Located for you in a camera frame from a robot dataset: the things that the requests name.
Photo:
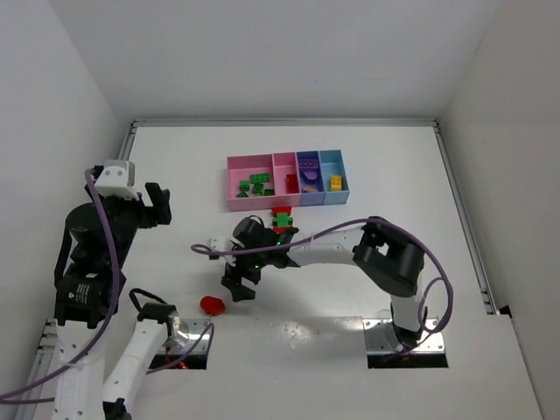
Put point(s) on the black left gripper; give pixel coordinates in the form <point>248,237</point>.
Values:
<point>149,210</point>

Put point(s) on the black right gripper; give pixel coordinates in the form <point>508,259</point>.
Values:
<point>241,275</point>

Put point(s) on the red rounded lego brick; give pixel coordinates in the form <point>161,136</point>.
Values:
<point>212,306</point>

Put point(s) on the red green yellow lego stack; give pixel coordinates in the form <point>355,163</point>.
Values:
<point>282,221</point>

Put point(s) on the green lego plate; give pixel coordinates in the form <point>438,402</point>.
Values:
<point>259,178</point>

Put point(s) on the purple flower lego brick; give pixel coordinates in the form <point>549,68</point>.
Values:
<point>310,177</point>

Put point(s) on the yellow rounded lego brick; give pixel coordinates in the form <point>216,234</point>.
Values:
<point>336,183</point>

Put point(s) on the small green lego brick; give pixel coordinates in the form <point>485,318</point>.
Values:
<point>244,185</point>

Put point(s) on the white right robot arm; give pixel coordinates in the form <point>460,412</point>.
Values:
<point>388,258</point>

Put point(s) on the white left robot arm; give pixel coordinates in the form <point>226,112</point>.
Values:
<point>88,283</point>

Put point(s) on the large pink bin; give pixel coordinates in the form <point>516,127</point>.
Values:
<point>240,168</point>

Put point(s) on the dark blue bin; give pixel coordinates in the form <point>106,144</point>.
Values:
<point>309,161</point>

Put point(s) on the small pink bin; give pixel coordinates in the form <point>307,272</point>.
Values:
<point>282,164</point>

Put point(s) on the light blue bin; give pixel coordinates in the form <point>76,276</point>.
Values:
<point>332,163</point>

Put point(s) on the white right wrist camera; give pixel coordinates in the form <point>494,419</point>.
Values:
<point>220,246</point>

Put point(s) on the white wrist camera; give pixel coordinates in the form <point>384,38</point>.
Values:
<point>115,178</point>
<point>220,246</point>

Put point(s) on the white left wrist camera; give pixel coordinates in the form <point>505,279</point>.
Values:
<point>115,178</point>

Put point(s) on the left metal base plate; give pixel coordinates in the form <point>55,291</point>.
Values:
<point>188,349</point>

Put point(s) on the metal base plate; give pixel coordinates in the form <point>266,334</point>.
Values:
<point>385,351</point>
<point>188,349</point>

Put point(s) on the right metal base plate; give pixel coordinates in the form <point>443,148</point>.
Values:
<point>385,351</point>

